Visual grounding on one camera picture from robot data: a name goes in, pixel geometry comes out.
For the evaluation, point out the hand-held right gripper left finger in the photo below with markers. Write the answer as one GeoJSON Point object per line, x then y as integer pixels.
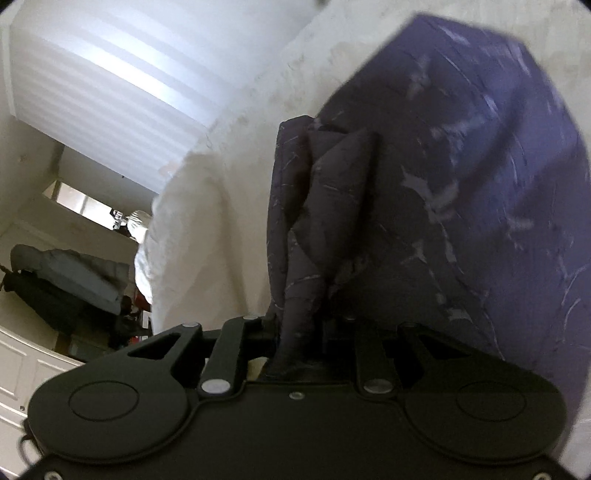
{"type": "Point", "coordinates": [231, 351]}

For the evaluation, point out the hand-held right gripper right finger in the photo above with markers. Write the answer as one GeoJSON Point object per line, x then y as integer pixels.
{"type": "Point", "coordinates": [369, 356]}

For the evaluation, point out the purple patterned hoodie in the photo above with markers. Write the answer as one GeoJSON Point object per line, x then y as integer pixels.
{"type": "Point", "coordinates": [452, 194]}

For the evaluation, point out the white bedspread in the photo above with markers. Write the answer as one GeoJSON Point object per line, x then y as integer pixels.
{"type": "Point", "coordinates": [217, 221]}

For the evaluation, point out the grey jacket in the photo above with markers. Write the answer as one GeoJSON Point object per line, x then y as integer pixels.
{"type": "Point", "coordinates": [69, 274]}

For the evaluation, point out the white panelled door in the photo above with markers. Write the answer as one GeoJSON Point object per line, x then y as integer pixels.
{"type": "Point", "coordinates": [27, 369]}

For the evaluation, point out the white window blinds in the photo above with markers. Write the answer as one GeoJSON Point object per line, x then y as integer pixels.
{"type": "Point", "coordinates": [129, 78]}

